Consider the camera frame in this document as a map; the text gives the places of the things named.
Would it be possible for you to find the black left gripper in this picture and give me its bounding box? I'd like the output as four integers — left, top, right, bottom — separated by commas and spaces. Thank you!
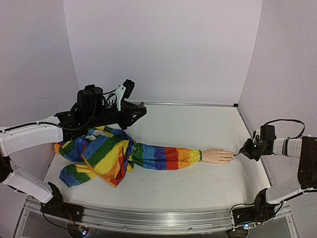
87, 101, 148, 131

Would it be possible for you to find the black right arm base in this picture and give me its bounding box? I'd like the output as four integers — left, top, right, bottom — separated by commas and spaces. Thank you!
229, 188, 283, 227

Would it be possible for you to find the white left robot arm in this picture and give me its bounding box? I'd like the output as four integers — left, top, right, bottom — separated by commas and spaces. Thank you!
0, 80, 147, 217

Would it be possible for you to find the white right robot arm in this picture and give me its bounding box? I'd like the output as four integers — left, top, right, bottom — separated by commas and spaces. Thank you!
238, 123, 317, 205

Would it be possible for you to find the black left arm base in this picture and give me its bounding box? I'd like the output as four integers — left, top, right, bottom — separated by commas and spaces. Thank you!
41, 182, 84, 222

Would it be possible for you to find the mannequin hand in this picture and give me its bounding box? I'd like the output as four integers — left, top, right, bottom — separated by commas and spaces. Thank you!
202, 149, 234, 164

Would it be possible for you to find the rainbow striped jacket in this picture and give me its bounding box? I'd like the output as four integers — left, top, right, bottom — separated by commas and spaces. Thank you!
54, 126, 202, 187

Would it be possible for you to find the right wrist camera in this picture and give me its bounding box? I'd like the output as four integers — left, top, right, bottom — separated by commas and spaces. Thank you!
252, 129, 261, 144

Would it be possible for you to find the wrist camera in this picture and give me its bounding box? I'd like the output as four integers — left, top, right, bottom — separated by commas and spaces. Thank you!
252, 129, 261, 144
115, 79, 135, 111

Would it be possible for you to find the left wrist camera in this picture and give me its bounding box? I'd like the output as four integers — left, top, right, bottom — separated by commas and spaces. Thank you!
115, 79, 135, 111

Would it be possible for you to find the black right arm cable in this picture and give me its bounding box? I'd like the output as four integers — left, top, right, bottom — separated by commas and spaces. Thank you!
260, 119, 306, 138

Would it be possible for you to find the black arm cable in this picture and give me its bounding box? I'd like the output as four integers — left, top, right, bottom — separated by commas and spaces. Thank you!
260, 119, 306, 138
39, 121, 65, 131

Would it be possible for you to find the aluminium front rail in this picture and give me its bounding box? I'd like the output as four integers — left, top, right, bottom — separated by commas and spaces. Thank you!
23, 200, 290, 230

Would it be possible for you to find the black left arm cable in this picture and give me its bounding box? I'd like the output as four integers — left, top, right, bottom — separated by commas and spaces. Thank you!
39, 121, 65, 131

